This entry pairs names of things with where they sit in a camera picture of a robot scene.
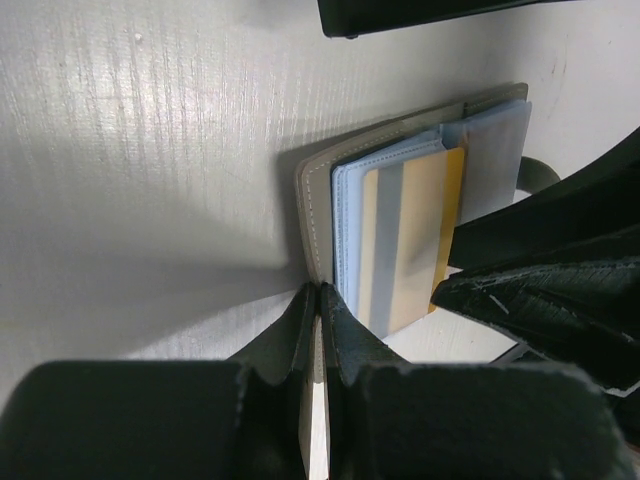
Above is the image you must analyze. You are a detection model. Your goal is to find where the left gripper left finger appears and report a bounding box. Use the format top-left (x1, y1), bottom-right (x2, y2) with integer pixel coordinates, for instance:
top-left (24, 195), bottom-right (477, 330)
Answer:
top-left (1, 283), bottom-right (316, 479)

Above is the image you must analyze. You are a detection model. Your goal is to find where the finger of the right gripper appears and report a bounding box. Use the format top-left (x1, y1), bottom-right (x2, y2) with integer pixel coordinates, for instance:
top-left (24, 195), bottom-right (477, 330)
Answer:
top-left (432, 257), bottom-right (639, 393)
top-left (449, 130), bottom-right (639, 269)

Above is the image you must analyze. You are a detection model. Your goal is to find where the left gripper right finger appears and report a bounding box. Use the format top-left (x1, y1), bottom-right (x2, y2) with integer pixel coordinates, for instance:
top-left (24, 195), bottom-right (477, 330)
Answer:
top-left (318, 284), bottom-right (625, 479)

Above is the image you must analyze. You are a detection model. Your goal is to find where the black plastic card tray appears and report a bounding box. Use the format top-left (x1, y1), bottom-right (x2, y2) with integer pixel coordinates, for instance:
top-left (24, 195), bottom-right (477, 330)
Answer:
top-left (317, 0), bottom-right (551, 40)

